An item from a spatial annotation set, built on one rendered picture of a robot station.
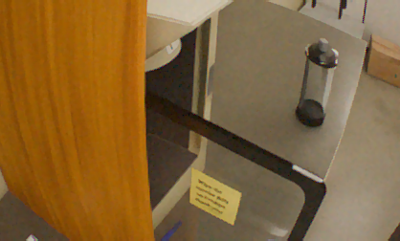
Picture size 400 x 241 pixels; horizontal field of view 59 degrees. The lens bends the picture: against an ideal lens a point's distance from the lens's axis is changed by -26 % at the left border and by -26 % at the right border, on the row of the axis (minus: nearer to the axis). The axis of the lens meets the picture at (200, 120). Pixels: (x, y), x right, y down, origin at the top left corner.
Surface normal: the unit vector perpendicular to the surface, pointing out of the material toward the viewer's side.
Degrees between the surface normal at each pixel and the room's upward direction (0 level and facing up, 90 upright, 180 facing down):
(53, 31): 90
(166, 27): 90
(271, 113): 0
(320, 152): 0
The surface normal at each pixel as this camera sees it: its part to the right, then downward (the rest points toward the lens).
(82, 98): -0.48, 0.55
